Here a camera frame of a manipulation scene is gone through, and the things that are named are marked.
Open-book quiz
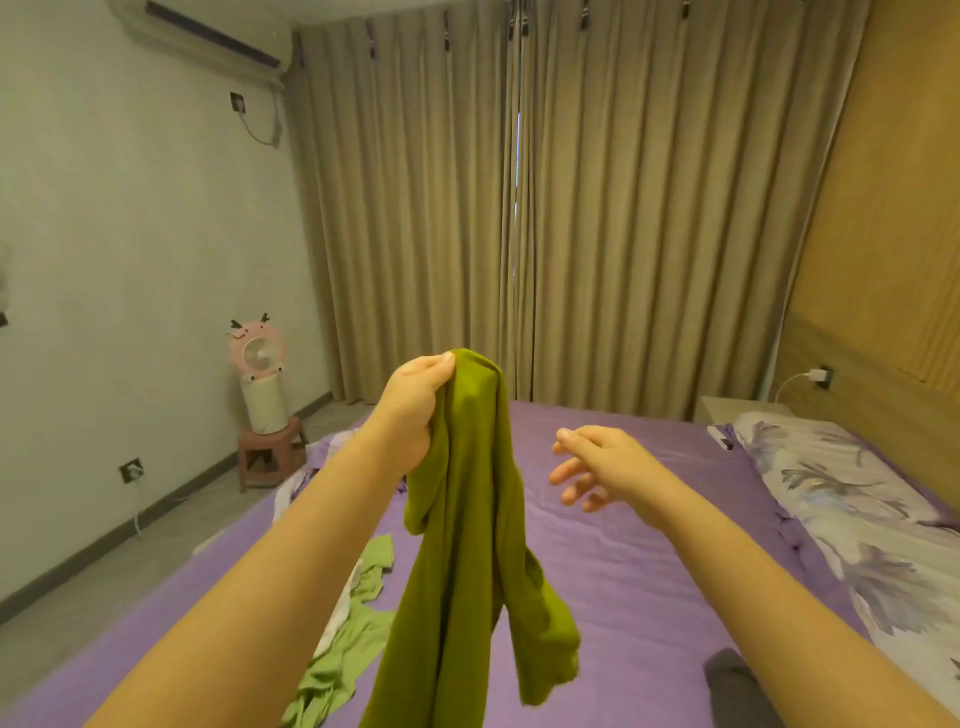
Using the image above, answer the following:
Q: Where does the person's left hand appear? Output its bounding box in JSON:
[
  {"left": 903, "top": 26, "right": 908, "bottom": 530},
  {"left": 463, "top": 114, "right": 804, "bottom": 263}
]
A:
[{"left": 372, "top": 351, "right": 457, "bottom": 478}]

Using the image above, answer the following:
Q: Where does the person's right hand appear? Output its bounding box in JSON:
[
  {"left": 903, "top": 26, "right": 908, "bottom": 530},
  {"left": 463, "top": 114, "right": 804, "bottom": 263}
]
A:
[{"left": 549, "top": 425, "right": 673, "bottom": 527}]

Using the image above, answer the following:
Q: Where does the olive green garment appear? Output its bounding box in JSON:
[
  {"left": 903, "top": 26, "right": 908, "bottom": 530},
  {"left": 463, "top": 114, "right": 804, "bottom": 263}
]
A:
[{"left": 360, "top": 348, "right": 582, "bottom": 728}]

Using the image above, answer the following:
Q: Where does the person's right forearm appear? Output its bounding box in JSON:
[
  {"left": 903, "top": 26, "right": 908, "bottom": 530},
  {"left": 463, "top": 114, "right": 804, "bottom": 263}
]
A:
[{"left": 637, "top": 480, "right": 960, "bottom": 728}]

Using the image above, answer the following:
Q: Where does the person's left forearm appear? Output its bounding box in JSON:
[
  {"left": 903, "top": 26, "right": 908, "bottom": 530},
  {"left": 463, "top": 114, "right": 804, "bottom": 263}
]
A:
[{"left": 86, "top": 429, "right": 421, "bottom": 728}]

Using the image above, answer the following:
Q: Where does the bed with purple sheet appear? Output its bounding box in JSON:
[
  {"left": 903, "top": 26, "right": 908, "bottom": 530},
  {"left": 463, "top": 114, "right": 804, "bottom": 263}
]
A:
[{"left": 0, "top": 401, "right": 960, "bottom": 728}]

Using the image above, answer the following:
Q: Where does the beige curtain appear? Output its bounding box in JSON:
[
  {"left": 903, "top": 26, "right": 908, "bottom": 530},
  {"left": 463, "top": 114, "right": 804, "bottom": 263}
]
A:
[
  {"left": 288, "top": 15, "right": 522, "bottom": 406},
  {"left": 510, "top": 0, "right": 875, "bottom": 421}
]

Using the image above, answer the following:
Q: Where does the white nightstand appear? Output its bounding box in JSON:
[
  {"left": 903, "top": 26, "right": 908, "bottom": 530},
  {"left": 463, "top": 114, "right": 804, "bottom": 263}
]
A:
[{"left": 692, "top": 395, "right": 796, "bottom": 426}]

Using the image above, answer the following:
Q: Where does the pink and white fan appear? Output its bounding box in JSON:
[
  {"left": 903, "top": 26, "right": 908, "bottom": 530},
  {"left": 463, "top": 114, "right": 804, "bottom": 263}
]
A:
[{"left": 227, "top": 313, "right": 290, "bottom": 436}]

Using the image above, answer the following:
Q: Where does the pink plastic stool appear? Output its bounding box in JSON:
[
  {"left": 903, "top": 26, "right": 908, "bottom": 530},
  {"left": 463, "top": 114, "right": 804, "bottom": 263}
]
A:
[{"left": 237, "top": 417, "right": 309, "bottom": 494}]

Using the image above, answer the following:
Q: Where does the white garment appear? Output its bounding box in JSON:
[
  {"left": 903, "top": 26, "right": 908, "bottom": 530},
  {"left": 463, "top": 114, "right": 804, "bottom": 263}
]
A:
[{"left": 271, "top": 429, "right": 365, "bottom": 661}]

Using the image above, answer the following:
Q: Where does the dark grey garment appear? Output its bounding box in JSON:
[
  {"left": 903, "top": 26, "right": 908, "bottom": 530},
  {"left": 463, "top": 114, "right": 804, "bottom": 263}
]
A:
[{"left": 702, "top": 648, "right": 785, "bottom": 728}]

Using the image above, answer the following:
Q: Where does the light green garment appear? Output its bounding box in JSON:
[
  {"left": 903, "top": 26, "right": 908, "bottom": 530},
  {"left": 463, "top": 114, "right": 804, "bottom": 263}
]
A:
[{"left": 281, "top": 534, "right": 397, "bottom": 728}]

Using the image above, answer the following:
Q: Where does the floral white pillow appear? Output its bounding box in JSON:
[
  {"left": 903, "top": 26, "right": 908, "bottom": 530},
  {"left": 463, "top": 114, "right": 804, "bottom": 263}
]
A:
[{"left": 731, "top": 411, "right": 960, "bottom": 702}]

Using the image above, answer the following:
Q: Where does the wooden headboard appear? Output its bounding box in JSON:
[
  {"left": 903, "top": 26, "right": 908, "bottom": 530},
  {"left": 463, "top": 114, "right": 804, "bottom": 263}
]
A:
[{"left": 770, "top": 311, "right": 960, "bottom": 519}]

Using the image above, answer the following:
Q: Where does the white air conditioner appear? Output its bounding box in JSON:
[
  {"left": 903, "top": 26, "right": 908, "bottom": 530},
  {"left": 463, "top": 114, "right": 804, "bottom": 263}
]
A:
[{"left": 108, "top": 0, "right": 294, "bottom": 87}]

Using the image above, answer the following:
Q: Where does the white charger cable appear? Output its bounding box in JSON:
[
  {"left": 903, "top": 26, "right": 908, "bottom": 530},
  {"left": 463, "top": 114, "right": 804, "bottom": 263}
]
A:
[{"left": 772, "top": 370, "right": 815, "bottom": 406}]

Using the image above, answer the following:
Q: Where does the air conditioner power cable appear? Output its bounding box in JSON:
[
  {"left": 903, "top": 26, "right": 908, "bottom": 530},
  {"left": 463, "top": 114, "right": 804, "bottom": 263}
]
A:
[{"left": 230, "top": 91, "right": 285, "bottom": 150}]

